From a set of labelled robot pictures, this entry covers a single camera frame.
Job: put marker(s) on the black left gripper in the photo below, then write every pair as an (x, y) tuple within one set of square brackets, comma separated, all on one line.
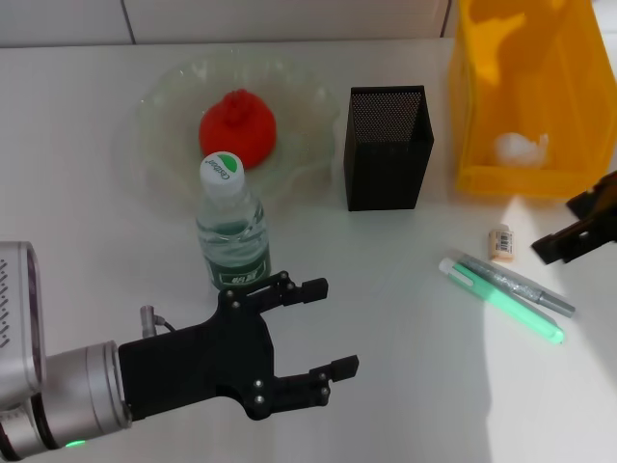
[(202, 362)]

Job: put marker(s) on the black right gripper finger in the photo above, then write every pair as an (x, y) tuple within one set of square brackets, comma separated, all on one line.
[(573, 238), (598, 198)]

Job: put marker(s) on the beige eraser with barcode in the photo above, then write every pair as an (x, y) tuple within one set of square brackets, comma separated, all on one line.
[(501, 243)]

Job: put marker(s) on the mint green pen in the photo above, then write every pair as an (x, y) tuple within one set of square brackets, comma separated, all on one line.
[(511, 304)]

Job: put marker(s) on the white paper ball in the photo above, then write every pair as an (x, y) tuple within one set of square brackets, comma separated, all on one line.
[(516, 147)]

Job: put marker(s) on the green label water bottle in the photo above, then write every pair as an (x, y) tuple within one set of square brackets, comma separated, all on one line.
[(231, 226)]

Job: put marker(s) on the red-orange fruit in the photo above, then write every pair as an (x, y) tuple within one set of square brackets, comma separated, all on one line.
[(241, 125)]

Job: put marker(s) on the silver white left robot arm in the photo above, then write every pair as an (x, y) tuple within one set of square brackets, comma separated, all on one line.
[(72, 386)]

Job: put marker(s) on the grey glitter pen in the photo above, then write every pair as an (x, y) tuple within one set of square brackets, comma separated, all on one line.
[(516, 284)]

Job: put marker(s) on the black mesh pen holder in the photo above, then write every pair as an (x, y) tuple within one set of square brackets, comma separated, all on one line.
[(385, 173)]

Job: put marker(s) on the clear glass fruit plate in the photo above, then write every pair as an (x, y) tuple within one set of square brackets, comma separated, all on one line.
[(299, 96)]

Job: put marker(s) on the yellow plastic bin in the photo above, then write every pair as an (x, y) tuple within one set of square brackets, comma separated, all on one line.
[(530, 87)]

